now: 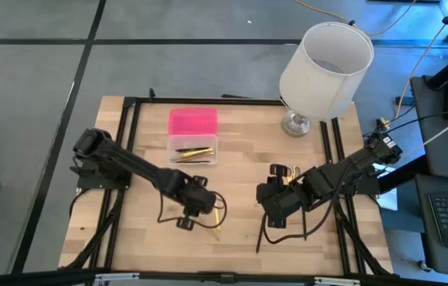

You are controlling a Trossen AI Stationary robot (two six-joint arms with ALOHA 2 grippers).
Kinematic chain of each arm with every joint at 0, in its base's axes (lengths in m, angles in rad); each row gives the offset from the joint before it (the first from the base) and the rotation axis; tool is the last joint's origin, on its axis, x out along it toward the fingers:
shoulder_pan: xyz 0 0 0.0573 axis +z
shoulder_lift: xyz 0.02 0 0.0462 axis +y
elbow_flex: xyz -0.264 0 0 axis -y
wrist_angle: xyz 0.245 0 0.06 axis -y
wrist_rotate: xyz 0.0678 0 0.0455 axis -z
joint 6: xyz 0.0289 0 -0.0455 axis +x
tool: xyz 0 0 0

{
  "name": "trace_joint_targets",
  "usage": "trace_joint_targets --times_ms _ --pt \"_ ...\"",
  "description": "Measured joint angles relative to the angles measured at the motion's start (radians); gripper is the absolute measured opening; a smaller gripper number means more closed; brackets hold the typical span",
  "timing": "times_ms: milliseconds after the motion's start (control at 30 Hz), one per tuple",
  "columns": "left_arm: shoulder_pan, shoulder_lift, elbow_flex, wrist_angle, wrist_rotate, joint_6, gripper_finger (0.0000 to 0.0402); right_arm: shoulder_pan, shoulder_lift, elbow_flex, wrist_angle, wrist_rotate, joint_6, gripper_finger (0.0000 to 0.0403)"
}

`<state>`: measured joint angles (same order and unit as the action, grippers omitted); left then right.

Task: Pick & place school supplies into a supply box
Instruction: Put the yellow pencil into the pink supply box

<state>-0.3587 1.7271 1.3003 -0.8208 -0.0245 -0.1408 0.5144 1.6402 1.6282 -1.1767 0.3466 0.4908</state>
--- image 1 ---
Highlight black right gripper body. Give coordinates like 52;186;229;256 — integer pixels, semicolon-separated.
255;176;313;218

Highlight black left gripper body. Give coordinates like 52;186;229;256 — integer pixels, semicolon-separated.
167;173;218;218

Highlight yellow handled scissors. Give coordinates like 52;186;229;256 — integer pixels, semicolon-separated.
284;164;302;184

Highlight clear plastic box pink lid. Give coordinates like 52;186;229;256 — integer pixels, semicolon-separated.
167;107;220;167

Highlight white shade table lamp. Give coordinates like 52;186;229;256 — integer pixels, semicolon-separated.
278;21;376;138

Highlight black rig crossbeam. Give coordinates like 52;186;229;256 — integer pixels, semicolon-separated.
0;266;448;286

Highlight black side desk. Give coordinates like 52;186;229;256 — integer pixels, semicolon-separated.
409;74;448;187
413;173;448;279

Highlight black aluminium table frame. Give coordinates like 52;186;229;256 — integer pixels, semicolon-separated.
59;87;398;279

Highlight yellow cord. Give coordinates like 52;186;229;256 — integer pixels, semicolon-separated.
294;0;419;37
396;0;448;120

